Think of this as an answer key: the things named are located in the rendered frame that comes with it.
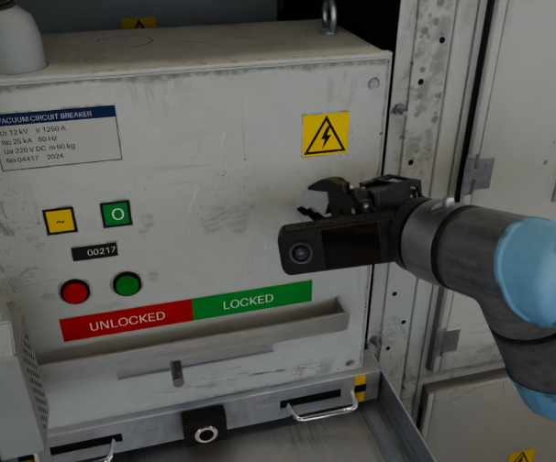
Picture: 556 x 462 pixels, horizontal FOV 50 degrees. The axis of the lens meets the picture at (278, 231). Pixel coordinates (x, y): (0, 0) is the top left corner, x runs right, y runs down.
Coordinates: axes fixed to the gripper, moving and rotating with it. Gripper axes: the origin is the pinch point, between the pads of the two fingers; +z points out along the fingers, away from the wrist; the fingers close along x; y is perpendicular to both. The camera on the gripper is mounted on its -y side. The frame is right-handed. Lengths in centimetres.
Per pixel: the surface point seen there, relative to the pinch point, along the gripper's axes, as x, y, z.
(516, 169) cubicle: -2.3, 33.5, -3.3
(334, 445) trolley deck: -37.8, 3.1, 4.1
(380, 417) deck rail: -37.4, 11.9, 4.5
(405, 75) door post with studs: 12.9, 17.4, -0.4
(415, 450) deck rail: -36.8, 10.5, -5.1
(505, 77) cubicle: 10.9, 29.1, -5.6
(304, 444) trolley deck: -37.2, -0.7, 6.3
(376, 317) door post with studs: -24.0, 16.8, 9.7
